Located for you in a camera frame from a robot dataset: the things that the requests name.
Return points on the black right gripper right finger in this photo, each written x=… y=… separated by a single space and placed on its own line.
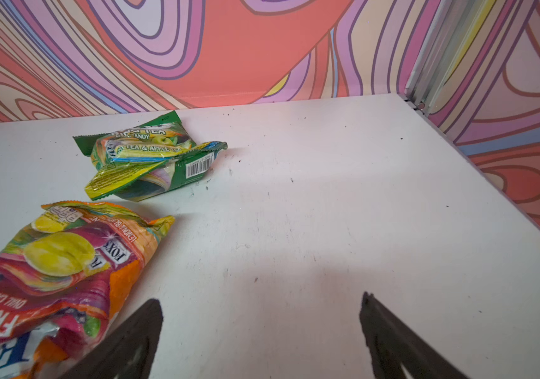
x=396 y=350

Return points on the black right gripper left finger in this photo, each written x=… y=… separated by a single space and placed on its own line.
x=129 y=351

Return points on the orange pink Fox's fruits bag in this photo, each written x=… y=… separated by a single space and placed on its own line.
x=65 y=277

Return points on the green candy bag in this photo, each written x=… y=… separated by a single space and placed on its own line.
x=147 y=160

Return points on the aluminium frame post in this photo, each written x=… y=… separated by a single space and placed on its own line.
x=454 y=27

